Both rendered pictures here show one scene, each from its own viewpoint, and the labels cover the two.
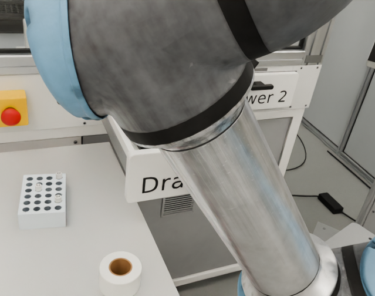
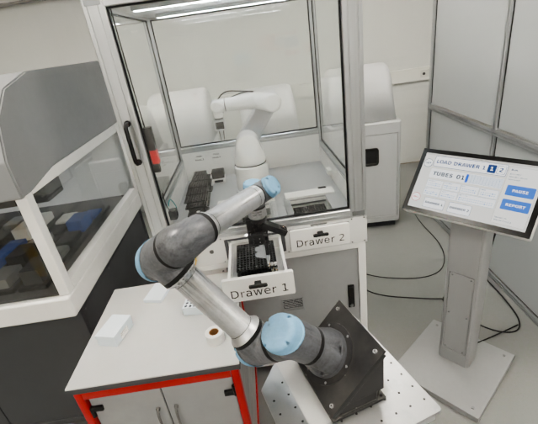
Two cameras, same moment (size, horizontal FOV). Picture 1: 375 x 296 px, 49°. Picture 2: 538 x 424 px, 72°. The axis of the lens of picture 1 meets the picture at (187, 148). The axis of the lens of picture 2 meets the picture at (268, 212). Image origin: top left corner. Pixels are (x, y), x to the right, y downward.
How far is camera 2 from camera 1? 0.87 m
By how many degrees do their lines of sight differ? 24
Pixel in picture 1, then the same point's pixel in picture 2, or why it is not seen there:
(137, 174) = (226, 289)
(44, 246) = (191, 322)
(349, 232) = not seen: hidden behind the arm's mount
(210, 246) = not seen: hidden behind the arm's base
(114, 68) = (149, 272)
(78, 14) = (141, 262)
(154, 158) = (233, 283)
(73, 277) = (198, 336)
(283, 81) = (338, 229)
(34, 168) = not seen: hidden behind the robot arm
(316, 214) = (436, 314)
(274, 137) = (348, 261)
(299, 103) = (358, 239)
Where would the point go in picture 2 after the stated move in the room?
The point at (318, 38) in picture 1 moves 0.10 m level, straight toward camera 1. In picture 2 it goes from (357, 201) to (347, 209)
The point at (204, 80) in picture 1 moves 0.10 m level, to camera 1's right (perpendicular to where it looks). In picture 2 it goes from (169, 273) to (199, 278)
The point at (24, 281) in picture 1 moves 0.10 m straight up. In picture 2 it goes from (179, 336) to (173, 317)
